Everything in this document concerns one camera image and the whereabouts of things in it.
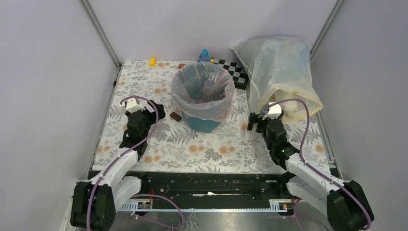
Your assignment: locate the pink plastic trash bag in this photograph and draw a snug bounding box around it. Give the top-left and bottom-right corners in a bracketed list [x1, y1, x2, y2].
[170, 62, 235, 122]

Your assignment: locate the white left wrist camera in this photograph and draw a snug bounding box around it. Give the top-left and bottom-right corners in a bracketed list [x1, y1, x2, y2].
[120, 98, 146, 113]

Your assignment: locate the floral table mat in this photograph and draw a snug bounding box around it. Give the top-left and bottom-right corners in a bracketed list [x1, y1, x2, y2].
[91, 59, 331, 175]

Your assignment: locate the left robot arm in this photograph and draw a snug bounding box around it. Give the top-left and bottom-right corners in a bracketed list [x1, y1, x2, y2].
[70, 97, 166, 231]

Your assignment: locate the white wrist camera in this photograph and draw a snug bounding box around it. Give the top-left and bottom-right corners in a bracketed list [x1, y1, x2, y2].
[262, 102, 283, 120]
[120, 98, 146, 113]

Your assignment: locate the yellow toy block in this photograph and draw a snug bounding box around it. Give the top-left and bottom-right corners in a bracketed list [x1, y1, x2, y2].
[150, 57, 156, 67]

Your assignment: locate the black checkered tray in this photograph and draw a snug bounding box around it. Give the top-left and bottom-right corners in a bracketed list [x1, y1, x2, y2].
[212, 58, 249, 90]

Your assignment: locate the dark brown wooden block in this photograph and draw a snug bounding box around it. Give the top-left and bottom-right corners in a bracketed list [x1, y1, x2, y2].
[170, 112, 182, 122]

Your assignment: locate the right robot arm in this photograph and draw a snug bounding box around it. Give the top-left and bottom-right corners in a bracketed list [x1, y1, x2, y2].
[247, 113, 375, 231]

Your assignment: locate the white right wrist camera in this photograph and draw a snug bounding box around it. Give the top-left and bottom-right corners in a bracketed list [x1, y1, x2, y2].
[262, 102, 283, 120]

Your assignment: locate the teal plastic trash bin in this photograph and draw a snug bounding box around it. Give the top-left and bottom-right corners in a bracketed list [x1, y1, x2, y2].
[180, 71, 224, 134]

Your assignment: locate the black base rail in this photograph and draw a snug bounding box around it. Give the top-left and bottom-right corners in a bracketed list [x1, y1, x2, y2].
[85, 171, 339, 211]

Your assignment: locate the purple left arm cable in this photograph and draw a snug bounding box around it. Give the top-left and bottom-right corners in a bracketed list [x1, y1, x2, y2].
[86, 95, 186, 231]

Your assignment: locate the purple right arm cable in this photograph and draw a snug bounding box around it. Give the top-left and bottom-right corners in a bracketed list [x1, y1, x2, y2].
[264, 98, 373, 231]

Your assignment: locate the large translucent bag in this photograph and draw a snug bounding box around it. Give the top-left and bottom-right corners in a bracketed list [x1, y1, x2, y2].
[230, 36, 323, 122]

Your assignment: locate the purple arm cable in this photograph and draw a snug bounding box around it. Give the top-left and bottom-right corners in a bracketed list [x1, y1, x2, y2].
[264, 98, 373, 231]
[86, 95, 186, 231]

